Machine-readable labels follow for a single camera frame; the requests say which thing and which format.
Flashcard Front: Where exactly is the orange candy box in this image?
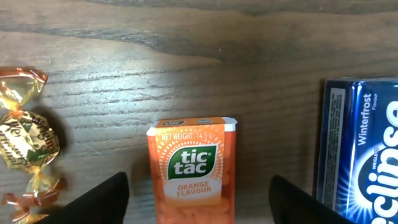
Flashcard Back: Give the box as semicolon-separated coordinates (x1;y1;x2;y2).
146;116;238;224

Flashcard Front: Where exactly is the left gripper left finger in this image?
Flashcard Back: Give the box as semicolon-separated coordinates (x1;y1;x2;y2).
35;171;130;224

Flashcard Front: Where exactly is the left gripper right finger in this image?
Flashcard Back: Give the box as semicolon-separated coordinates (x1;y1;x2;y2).
269;175;355;224

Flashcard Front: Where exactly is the blue candy pack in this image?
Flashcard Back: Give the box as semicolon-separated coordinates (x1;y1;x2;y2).
315;77;398;224

